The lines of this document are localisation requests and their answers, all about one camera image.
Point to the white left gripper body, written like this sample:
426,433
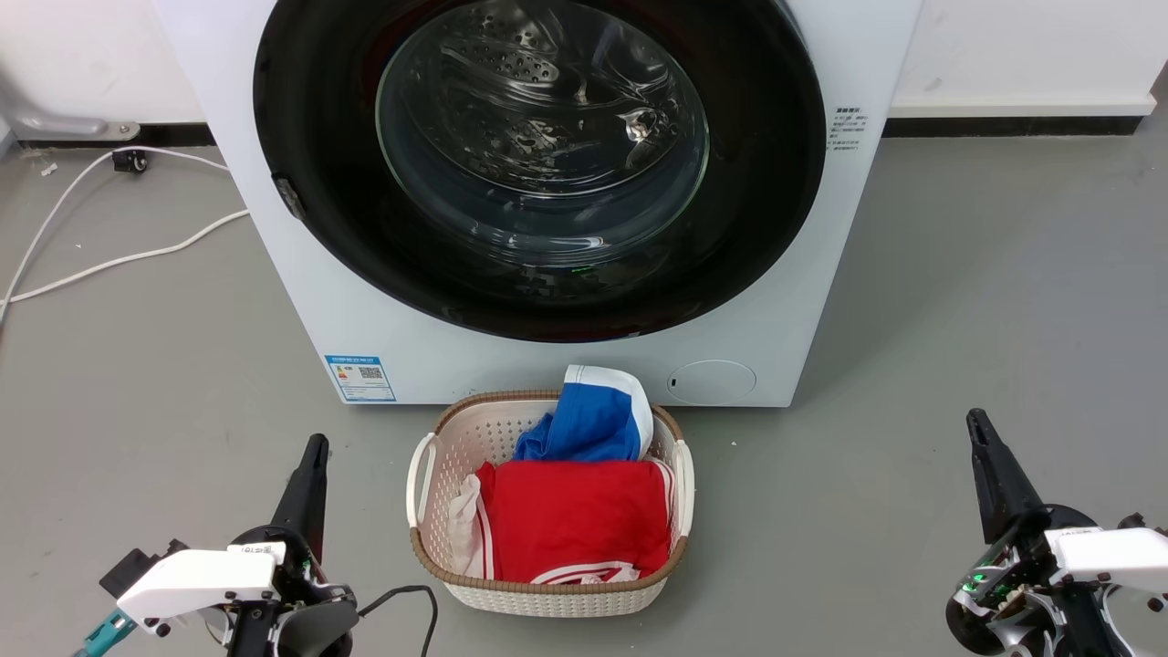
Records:
201,579

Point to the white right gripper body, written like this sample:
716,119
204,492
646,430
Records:
1095,557

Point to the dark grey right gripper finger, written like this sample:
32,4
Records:
996,474

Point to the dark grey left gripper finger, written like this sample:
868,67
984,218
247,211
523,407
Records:
308,497

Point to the black round glass washer door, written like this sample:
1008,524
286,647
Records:
319,228

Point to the white front-load washing machine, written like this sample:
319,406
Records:
456,365

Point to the grey metal door hinge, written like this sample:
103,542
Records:
290,199

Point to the blue energy label sticker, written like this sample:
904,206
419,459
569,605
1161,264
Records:
360,379

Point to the white plastic laundry basket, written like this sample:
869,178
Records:
547,598

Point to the red and white garment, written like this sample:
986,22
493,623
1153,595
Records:
575,520

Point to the blue and white garment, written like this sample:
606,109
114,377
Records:
584,420

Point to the round white filter cover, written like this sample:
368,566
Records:
712,383

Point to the black skirting strip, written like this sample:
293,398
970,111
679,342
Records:
1004,126

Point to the white printed text sticker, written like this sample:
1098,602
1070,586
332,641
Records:
847,128

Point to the small black plug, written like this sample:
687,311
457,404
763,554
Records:
130,161

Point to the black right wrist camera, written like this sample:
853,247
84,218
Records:
1132,522

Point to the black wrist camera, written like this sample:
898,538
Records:
1132,522
137,568

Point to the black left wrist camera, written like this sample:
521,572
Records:
137,568

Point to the grey metal floor bracket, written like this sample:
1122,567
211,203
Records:
64,125

